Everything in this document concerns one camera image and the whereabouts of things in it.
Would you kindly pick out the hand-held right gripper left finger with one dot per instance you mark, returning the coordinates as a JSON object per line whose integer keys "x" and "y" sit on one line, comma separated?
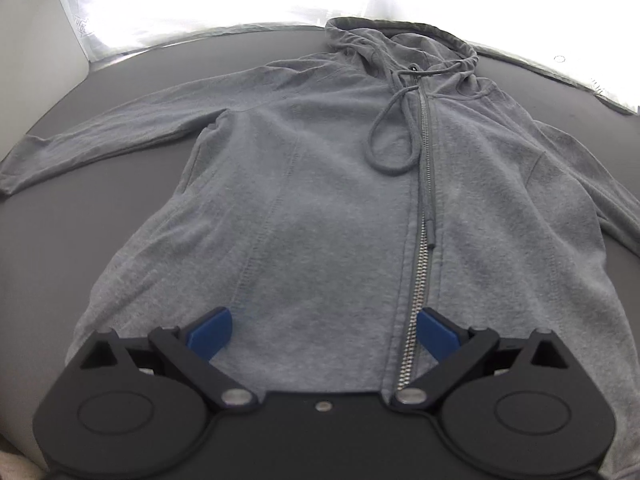
{"x": 212, "y": 332}

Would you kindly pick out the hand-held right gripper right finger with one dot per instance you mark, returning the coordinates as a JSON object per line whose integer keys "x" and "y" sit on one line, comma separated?
{"x": 437, "y": 332}

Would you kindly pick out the grey zip hoodie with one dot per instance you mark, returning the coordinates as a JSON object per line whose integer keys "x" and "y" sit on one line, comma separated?
{"x": 325, "y": 210}

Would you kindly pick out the white printed sheet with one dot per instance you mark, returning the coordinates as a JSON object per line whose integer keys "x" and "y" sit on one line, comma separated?
{"x": 200, "y": 0}

